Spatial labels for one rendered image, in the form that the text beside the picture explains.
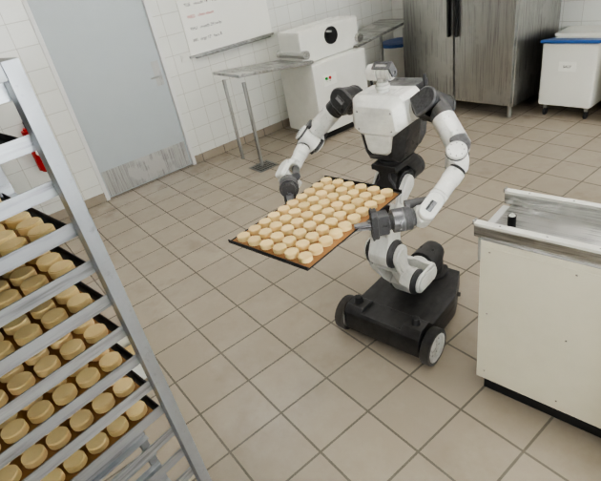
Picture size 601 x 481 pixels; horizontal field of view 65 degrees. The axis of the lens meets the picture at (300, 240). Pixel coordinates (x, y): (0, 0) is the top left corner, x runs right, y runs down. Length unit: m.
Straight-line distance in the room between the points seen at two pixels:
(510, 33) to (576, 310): 3.86
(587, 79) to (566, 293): 3.76
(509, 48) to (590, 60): 0.73
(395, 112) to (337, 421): 1.42
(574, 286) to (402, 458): 1.00
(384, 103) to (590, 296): 1.05
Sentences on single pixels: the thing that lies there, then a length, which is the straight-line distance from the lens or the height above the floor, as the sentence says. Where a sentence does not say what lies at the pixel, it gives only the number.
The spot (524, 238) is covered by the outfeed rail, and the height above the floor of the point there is 0.88.
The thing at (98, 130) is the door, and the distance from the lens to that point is 5.34.
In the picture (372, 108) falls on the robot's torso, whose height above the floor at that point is 1.29.
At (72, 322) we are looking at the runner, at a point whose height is 1.32.
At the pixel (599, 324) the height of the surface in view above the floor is 0.61.
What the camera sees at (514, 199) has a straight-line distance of 2.17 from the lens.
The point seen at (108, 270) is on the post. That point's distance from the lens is 1.05.
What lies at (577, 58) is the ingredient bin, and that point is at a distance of 5.48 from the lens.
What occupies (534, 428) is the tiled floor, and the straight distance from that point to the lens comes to 2.39.
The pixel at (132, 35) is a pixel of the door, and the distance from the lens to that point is 5.41.
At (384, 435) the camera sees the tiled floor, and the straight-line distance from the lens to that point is 2.31.
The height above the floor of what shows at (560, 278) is 0.76.
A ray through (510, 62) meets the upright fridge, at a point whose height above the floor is 0.61.
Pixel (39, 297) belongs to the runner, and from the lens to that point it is 1.04.
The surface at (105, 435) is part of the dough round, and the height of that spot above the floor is 0.97.
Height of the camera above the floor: 1.88
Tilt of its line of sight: 31 degrees down
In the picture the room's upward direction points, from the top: 11 degrees counter-clockwise
